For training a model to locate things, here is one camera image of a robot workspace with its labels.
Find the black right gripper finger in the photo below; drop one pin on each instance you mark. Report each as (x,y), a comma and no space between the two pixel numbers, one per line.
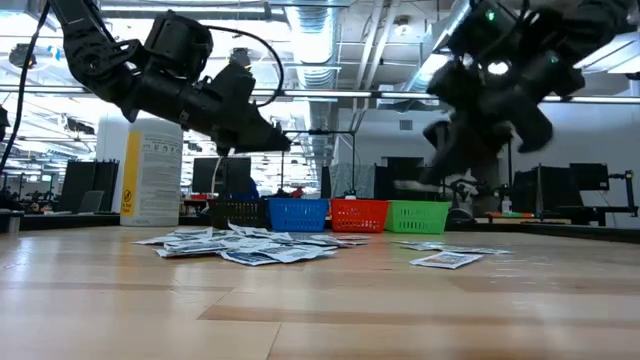
(480,150)
(445,162)

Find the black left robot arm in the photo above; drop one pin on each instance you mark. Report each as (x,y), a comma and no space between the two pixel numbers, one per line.
(90,50)

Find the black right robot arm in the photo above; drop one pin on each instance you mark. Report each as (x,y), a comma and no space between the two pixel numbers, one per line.
(590,30)

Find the person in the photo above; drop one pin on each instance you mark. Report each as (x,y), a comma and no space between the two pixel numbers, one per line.
(465,192)
(251,190)

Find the black equipment cabinet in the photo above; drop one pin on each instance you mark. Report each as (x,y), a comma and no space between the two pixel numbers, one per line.
(395,175)

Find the green plastic basket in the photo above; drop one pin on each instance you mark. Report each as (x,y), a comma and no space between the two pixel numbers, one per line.
(417,217)

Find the small white bottle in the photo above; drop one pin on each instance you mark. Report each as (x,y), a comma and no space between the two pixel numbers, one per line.
(506,207)

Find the black plastic basket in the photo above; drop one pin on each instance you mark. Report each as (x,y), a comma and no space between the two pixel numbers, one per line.
(240,214)

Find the orange and green bar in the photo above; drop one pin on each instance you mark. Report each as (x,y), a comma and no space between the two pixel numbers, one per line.
(510,215)

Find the black ceiling-hung device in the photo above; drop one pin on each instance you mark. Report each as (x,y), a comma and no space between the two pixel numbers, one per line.
(241,54)

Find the white wipes canister yellow label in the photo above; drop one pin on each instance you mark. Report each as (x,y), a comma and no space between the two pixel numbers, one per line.
(155,185)

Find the blue plastic basket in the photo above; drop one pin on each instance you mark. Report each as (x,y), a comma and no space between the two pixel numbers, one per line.
(298,215)

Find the blue print antiseptic packet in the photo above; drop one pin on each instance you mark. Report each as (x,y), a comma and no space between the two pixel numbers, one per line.
(195,247)
(250,231)
(152,241)
(247,258)
(192,232)
(170,253)
(282,238)
(297,254)

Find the red plastic basket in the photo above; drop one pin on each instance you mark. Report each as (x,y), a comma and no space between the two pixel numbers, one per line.
(359,216)

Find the long ceiling light strip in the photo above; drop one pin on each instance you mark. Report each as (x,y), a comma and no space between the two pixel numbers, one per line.
(600,99)

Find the black upright panel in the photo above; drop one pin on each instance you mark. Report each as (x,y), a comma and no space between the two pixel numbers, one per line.
(80,185)

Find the black clamp stand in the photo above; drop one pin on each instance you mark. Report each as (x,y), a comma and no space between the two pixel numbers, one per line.
(629,195)

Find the small grey container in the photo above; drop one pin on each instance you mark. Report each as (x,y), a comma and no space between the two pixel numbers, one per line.
(10,222)

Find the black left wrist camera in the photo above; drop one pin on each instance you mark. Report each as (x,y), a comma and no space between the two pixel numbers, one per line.
(232,82)

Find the silver corrugated ceiling duct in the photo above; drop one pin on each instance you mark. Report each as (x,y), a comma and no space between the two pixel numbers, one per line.
(312,40)

